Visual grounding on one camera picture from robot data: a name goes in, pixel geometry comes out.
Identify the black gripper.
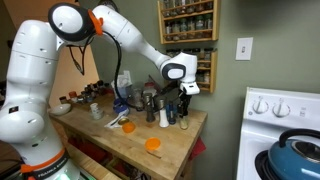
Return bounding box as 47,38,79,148
177,92,191,115

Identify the spice bottle with black cap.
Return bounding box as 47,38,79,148
179,109,189,130

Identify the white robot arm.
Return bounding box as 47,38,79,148
0,3,200,180

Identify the lower wooden spice rack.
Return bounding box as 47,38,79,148
161,52,217,95

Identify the wooden spice rack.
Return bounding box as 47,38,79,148
161,52,217,95
157,0,220,44

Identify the upper wooden spice rack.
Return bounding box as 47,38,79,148
157,0,220,44

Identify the dark blue flashlight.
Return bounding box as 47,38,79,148
168,101,176,125

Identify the white salt grinder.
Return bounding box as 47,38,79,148
159,99,169,128

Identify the dark pepper grinder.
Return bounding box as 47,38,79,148
144,93,155,122

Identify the orange plastic lid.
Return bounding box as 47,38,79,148
145,137,161,150

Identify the gold metal jar lid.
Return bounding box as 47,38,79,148
118,118,129,125

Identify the white kitchen stove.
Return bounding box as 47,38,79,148
236,87,320,180

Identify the wooden kitchen cart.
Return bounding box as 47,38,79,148
51,96,207,180

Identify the blue pot with lid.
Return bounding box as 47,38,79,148
255,129,320,180

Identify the white ceramic bowl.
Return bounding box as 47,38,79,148
49,103,71,116

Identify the white light switch plate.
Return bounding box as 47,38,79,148
235,37,253,61

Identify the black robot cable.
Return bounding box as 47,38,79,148
68,31,141,109

